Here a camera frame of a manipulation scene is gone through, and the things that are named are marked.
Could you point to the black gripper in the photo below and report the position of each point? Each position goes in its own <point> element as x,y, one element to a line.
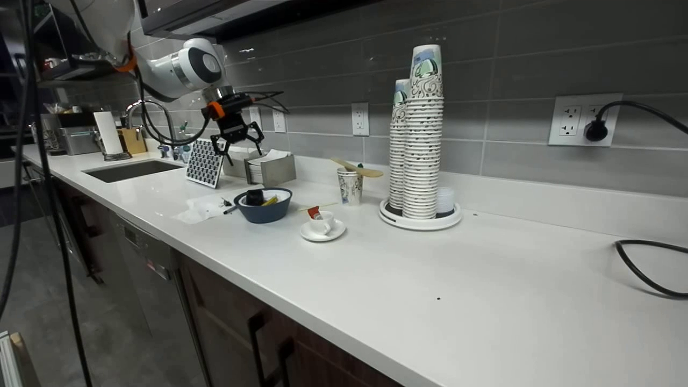
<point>233,119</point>

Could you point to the small black object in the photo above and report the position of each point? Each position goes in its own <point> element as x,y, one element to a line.
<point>254,196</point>

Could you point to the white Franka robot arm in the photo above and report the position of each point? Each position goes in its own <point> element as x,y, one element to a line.
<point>189,68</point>

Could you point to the yellow object in bowl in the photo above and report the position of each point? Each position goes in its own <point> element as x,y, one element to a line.
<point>271,204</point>

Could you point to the red tea bag tag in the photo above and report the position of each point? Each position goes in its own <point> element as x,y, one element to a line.
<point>312,211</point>

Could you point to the white tea cup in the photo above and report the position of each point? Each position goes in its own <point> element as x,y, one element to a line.
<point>324,225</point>

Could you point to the small paper cup holding stirrers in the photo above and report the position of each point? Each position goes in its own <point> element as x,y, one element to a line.
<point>349,189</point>

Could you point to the short paper cup stack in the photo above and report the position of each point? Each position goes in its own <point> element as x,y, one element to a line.
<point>398,151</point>

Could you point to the tall paper cup stack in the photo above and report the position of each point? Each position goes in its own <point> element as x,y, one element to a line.
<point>423,137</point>

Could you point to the round white cup tray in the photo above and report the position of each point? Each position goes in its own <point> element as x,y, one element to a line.
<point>423,223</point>

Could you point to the black white checkerboard panel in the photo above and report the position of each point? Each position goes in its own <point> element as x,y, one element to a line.
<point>205,164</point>

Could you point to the black marker pen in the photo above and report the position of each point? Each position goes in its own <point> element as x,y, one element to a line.
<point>228,210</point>

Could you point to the blue bowl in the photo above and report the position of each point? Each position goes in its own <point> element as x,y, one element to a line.
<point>263,210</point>

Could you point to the clear plastic sheet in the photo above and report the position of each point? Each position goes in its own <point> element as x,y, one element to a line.
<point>201,208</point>

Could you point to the wooden board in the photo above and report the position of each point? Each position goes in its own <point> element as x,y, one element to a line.
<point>134,141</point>

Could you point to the kitchen sink basin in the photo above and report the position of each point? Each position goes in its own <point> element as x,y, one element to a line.
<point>133,170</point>

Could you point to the wooden stirrer sticks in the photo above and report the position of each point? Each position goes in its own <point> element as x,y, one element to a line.
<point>358,170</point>

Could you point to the dark overhead cabinet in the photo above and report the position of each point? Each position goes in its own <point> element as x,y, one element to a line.
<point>216,13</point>

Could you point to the white saucer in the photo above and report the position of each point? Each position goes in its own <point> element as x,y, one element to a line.
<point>324,236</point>

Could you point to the white upright board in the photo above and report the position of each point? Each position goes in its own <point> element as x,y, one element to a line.
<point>108,134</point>

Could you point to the grey dishwasher front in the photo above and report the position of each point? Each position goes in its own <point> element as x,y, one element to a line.
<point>162,301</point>

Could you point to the white duplex wall outlet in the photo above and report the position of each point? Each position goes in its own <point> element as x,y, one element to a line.
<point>279,121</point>

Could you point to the white single wall outlet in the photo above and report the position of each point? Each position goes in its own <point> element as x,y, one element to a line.
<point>359,119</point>

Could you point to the white double wall outlet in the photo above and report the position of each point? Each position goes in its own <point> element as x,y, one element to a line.
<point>571,121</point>

